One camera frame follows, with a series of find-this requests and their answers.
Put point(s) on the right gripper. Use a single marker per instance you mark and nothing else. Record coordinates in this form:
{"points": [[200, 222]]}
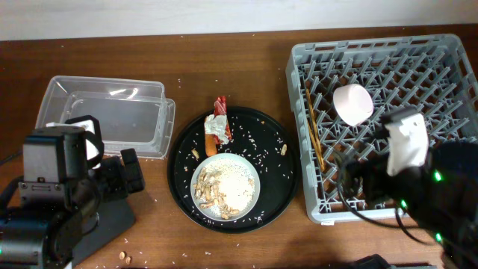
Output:
{"points": [[371, 172]]}

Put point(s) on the wooden chopstick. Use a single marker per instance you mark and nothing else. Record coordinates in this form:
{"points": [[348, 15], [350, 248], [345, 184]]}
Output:
{"points": [[311, 115], [317, 148]]}

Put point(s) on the pile of rice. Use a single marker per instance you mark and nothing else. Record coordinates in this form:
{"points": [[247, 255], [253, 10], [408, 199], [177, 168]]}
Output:
{"points": [[237, 182]]}

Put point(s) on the grey plate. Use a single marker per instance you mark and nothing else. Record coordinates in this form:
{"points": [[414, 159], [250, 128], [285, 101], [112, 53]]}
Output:
{"points": [[233, 157]]}

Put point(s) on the white tissue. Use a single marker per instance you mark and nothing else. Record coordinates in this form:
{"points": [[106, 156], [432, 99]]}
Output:
{"points": [[216, 125]]}

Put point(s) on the orange carrot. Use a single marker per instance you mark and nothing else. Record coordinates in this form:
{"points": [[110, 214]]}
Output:
{"points": [[210, 143]]}

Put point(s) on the pile of peanut shells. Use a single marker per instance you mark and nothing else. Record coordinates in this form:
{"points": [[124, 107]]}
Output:
{"points": [[207, 193]]}

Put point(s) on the red snack wrapper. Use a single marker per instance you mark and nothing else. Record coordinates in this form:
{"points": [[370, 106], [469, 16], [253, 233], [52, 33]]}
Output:
{"points": [[221, 109]]}

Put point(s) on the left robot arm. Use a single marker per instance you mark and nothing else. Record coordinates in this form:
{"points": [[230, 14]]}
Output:
{"points": [[70, 200]]}

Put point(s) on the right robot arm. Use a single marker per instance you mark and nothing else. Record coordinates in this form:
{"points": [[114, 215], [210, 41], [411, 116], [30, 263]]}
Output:
{"points": [[440, 196]]}

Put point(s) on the grey dishwasher rack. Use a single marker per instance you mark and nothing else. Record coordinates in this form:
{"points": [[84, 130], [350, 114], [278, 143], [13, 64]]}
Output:
{"points": [[430, 73]]}

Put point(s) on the peanut shell on tray right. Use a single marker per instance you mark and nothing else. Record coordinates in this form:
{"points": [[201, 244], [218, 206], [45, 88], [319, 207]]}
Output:
{"points": [[284, 149]]}

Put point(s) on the peanut shell on tray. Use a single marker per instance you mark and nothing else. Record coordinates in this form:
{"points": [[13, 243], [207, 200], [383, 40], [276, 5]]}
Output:
{"points": [[284, 149], [195, 154]]}

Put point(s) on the round black tray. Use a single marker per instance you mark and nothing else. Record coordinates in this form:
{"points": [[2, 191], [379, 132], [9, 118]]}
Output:
{"points": [[258, 138]]}

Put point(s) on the peanut shell on tray left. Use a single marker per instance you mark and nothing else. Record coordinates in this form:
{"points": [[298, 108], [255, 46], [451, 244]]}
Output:
{"points": [[195, 154]]}

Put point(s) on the clear plastic bin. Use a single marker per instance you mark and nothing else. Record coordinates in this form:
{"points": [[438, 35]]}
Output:
{"points": [[131, 113]]}

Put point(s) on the black rectangular bin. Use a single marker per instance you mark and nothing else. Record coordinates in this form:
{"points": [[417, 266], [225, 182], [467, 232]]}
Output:
{"points": [[114, 219]]}

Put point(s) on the peanut shells on table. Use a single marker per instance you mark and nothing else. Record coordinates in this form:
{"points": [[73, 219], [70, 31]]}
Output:
{"points": [[125, 257]]}

